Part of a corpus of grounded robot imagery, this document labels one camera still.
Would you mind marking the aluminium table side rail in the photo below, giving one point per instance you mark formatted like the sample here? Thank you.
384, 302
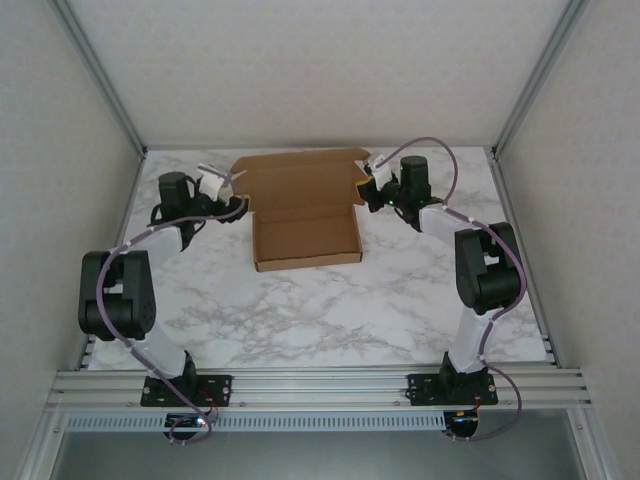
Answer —
505, 200
127, 210

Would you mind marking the brown cardboard box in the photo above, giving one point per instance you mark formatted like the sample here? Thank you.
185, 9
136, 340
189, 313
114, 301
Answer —
305, 240

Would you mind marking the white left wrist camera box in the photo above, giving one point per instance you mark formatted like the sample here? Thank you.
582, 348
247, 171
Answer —
211, 184

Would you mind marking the wide aluminium mounting rail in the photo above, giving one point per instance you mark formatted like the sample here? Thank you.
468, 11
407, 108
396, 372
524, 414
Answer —
320, 387

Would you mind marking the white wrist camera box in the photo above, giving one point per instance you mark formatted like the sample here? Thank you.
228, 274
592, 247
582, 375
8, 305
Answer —
380, 172
211, 184

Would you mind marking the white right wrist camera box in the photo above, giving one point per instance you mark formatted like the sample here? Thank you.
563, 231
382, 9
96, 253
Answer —
380, 172

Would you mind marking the aluminium frame post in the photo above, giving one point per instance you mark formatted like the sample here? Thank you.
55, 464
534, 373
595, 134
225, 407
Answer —
100, 75
540, 75
597, 445
37, 450

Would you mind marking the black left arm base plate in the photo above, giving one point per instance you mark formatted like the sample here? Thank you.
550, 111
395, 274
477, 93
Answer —
220, 387

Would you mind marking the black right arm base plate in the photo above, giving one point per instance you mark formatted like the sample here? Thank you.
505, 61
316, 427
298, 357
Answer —
420, 387

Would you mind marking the aluminium table edge rail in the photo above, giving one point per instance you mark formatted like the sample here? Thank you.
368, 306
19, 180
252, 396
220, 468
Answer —
200, 147

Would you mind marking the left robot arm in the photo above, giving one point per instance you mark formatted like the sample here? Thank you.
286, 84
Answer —
120, 300

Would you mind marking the aluminium lower frame post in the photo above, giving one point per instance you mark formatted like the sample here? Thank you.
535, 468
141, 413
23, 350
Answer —
37, 450
597, 445

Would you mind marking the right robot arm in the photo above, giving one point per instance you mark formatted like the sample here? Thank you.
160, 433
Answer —
490, 280

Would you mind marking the small controller board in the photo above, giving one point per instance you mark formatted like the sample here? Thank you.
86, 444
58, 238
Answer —
462, 417
187, 422

